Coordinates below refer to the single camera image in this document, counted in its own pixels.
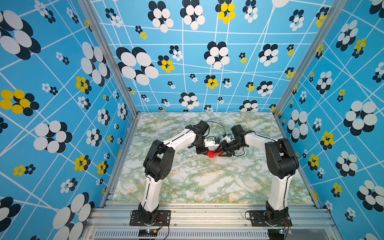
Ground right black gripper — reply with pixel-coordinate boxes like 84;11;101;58
214;140;243;157

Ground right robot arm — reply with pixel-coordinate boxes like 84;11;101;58
214;125;299;227

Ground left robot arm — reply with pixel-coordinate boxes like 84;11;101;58
138;121;209;225

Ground right circuit board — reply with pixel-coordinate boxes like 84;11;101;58
268;229;292;240

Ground left black circuit board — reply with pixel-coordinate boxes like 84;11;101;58
138;229;159;239

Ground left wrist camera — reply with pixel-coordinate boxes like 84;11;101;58
204;139;218;148

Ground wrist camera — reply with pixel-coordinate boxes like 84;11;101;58
204;139;218;148
221;134;232;143

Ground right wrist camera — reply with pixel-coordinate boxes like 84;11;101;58
221;134;232;143

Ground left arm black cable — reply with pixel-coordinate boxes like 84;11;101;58
206;121;227;138

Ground aluminium front rail frame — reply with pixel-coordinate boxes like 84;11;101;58
81;201;342;240

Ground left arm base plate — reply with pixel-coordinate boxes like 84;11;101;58
129;210;171;227

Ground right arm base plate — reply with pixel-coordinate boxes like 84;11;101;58
245;210;293;228

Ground right aluminium corner post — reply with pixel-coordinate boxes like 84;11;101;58
274;0;348;120

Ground aluminium corner post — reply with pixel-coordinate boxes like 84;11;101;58
274;0;348;120
79;0;138;119

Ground left aluminium corner post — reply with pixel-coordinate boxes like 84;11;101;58
79;0;138;119

